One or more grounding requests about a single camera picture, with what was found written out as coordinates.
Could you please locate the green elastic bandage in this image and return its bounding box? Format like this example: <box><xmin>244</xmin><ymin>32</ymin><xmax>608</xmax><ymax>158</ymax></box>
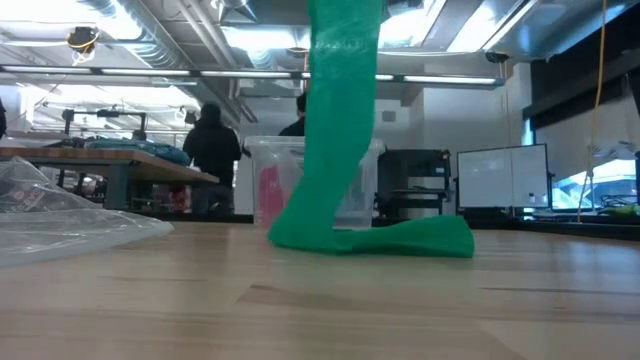
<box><xmin>267</xmin><ymin>0</ymin><xmax>475</xmax><ymax>259</ymax></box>

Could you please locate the large clear plastic bag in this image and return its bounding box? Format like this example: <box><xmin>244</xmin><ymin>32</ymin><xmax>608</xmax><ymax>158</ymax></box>
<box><xmin>0</xmin><ymin>155</ymin><xmax>175</xmax><ymax>266</ymax></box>

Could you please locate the clear plastic storage box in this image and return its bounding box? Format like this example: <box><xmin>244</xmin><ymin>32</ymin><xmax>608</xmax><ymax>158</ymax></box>
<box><xmin>243</xmin><ymin>134</ymin><xmax>386</xmax><ymax>229</ymax></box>

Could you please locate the person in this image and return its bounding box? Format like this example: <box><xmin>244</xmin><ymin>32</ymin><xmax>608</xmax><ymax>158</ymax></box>
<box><xmin>182</xmin><ymin>101</ymin><xmax>243</xmax><ymax>216</ymax></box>
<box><xmin>278</xmin><ymin>92</ymin><xmax>309</xmax><ymax>137</ymax></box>

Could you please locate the black shelving cart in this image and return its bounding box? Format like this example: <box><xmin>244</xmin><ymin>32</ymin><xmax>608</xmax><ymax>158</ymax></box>
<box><xmin>377</xmin><ymin>148</ymin><xmax>454</xmax><ymax>219</ymax></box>

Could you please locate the blue cloth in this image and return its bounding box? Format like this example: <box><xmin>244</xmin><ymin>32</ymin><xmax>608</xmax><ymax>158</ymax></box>
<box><xmin>84</xmin><ymin>138</ymin><xmax>191</xmax><ymax>167</ymax></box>

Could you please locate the whiteboard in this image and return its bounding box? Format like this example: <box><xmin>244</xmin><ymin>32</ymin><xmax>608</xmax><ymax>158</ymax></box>
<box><xmin>456</xmin><ymin>143</ymin><xmax>551</xmax><ymax>210</ymax></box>

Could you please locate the wooden top workbench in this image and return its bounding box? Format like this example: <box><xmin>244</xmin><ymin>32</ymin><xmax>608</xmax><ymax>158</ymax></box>
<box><xmin>0</xmin><ymin>146</ymin><xmax>221</xmax><ymax>214</ymax></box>

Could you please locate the long ceiling light strip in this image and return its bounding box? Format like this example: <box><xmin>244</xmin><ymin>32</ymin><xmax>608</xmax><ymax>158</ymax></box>
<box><xmin>0</xmin><ymin>64</ymin><xmax>506</xmax><ymax>89</ymax></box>

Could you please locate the black camera rig frame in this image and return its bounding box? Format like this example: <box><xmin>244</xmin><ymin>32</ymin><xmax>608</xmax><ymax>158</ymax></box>
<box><xmin>62</xmin><ymin>108</ymin><xmax>149</xmax><ymax>141</ymax></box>

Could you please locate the black ceiling cable reel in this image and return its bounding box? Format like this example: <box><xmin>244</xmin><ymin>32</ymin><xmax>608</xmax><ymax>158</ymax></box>
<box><xmin>66</xmin><ymin>25</ymin><xmax>101</xmax><ymax>66</ymax></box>

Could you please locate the yellow cable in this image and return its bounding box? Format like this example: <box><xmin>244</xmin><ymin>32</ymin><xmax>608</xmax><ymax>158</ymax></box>
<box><xmin>577</xmin><ymin>0</ymin><xmax>609</xmax><ymax>224</ymax></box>

